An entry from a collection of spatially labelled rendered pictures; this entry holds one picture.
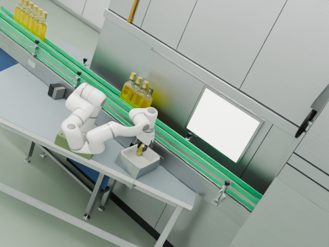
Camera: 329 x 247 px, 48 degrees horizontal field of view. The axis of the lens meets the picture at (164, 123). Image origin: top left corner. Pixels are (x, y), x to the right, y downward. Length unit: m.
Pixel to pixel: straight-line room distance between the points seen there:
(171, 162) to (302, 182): 0.86
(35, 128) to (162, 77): 0.88
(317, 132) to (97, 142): 1.06
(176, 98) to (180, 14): 0.54
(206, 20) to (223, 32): 0.13
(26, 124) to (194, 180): 1.08
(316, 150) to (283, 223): 0.42
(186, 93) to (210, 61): 0.26
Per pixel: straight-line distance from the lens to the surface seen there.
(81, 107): 2.06
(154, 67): 2.52
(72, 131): 1.92
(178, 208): 2.31
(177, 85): 2.43
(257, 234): 2.08
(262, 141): 2.29
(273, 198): 1.96
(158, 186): 2.24
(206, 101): 2.35
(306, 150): 1.83
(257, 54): 2.22
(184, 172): 2.33
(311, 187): 1.88
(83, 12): 7.14
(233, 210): 2.27
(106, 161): 2.26
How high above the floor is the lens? 2.06
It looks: 27 degrees down
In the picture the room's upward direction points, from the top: 24 degrees clockwise
